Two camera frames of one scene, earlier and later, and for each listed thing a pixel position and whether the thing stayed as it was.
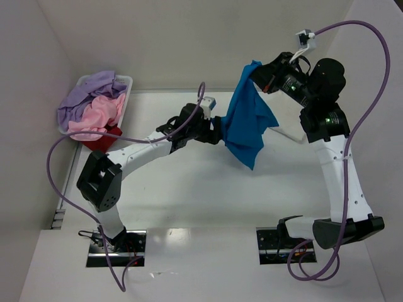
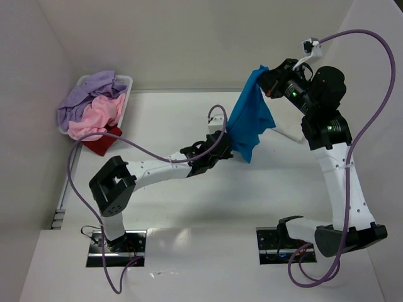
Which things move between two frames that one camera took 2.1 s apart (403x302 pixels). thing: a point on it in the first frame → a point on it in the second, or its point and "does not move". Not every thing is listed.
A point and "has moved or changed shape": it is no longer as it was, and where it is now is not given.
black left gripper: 210,132 → 221,143
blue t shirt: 244,128 has moved or changed shape
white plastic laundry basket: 128,80 does not move
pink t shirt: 96,116 does not move
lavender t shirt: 72,107 does not move
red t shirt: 104,143 does not move
